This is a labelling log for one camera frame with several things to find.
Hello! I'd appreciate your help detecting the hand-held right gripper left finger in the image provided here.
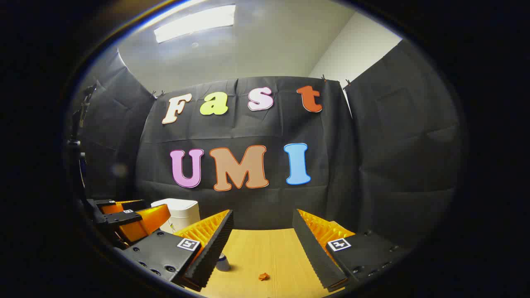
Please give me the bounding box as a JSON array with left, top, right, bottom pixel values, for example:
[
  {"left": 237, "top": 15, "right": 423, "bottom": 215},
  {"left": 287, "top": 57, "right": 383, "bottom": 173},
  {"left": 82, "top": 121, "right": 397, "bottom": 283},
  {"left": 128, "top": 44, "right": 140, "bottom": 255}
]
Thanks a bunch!
[{"left": 120, "top": 209, "right": 235, "bottom": 292}]

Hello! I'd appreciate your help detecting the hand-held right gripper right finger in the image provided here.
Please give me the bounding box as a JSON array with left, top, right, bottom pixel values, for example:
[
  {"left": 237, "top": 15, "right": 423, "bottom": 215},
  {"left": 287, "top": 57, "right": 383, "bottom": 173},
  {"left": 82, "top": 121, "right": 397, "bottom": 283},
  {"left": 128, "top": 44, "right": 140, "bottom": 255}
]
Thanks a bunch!
[{"left": 292, "top": 208, "right": 411, "bottom": 293}]

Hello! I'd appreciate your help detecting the blue pop can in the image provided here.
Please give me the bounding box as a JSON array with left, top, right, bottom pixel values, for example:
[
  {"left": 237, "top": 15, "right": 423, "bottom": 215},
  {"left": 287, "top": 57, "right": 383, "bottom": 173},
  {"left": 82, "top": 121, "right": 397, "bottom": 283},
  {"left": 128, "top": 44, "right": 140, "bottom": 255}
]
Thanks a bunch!
[{"left": 214, "top": 253, "right": 231, "bottom": 272}]

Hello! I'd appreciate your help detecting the white desktop garbage bin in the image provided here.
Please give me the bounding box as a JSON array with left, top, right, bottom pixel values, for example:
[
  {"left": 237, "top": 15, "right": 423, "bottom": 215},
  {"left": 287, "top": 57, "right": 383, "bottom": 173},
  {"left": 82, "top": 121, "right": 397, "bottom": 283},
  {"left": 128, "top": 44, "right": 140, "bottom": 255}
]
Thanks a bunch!
[{"left": 150, "top": 198, "right": 201, "bottom": 234}]

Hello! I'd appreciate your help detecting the black backdrop cloth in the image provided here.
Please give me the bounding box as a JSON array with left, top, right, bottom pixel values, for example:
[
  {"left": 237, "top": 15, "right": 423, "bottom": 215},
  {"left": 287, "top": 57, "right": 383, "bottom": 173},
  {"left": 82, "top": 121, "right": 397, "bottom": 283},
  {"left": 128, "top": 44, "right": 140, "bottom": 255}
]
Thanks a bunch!
[{"left": 68, "top": 39, "right": 462, "bottom": 249}]

